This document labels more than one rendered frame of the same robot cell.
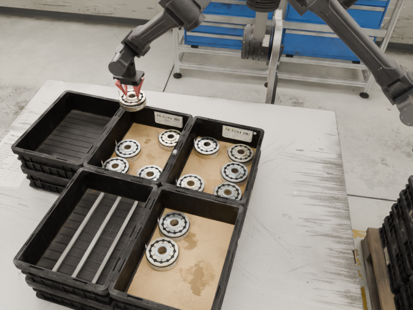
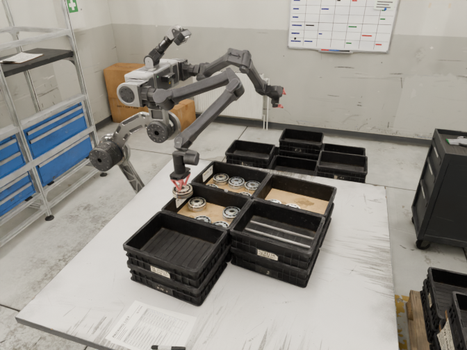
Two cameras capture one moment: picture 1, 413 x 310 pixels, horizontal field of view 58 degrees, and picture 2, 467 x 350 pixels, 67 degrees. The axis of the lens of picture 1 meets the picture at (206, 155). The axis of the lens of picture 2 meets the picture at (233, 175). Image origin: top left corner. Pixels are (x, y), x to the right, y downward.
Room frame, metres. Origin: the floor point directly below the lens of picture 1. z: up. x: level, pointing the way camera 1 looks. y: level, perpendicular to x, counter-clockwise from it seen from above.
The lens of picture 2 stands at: (0.64, 1.74, 2.03)
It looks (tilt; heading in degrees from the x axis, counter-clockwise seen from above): 31 degrees down; 281
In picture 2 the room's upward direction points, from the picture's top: 1 degrees counter-clockwise
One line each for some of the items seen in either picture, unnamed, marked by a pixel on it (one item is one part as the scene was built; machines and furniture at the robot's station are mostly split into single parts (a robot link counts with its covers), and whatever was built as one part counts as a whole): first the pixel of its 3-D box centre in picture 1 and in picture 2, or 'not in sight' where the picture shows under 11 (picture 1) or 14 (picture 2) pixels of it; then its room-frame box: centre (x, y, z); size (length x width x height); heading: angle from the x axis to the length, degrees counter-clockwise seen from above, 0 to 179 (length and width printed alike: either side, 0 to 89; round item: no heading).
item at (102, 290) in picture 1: (91, 222); (278, 225); (0.69, 0.36, 0.92); 0.40 x 0.30 x 0.02; 165
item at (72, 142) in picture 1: (75, 135); (176, 248); (1.15, 0.54, 0.87); 0.40 x 0.30 x 0.11; 165
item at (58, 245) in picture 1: (94, 231); (277, 233); (0.69, 0.36, 0.87); 0.40 x 0.30 x 0.11; 165
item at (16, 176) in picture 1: (11, 157); (151, 329); (1.17, 0.87, 0.70); 0.33 x 0.23 x 0.01; 172
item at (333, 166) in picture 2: not in sight; (338, 183); (0.23, -0.99, 0.37); 0.40 x 0.30 x 0.45; 172
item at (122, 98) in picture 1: (132, 97); (182, 189); (1.19, 0.29, 1.04); 0.10 x 0.10 x 0.01
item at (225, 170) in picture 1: (234, 171); (236, 181); (0.98, -0.11, 0.86); 0.10 x 0.10 x 0.01
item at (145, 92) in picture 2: not in sight; (149, 94); (1.40, 0.06, 1.45); 0.09 x 0.08 x 0.12; 82
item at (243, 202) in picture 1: (216, 157); (231, 178); (1.00, -0.04, 0.92); 0.40 x 0.30 x 0.02; 165
